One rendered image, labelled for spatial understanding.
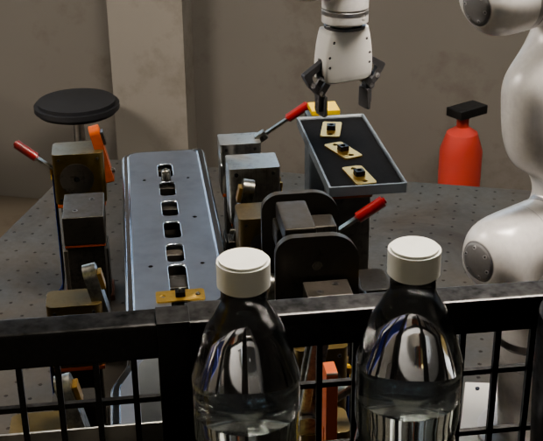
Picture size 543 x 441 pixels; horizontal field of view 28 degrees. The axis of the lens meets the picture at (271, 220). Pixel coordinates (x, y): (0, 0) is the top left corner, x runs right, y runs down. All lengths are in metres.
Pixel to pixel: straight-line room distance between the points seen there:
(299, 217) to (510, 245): 0.33
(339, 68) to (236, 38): 2.36
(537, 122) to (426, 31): 2.58
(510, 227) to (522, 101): 0.19
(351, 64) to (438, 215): 1.01
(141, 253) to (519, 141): 0.76
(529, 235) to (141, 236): 0.79
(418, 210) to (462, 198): 0.15
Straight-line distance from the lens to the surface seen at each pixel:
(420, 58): 4.23
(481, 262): 1.68
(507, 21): 1.55
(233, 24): 4.32
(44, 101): 4.23
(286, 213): 1.74
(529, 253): 1.68
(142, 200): 2.28
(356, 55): 2.00
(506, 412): 1.88
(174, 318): 0.72
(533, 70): 1.64
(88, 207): 2.19
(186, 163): 2.46
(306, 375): 1.43
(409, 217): 2.91
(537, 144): 1.65
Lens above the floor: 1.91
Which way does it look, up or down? 25 degrees down
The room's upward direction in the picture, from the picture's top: 1 degrees counter-clockwise
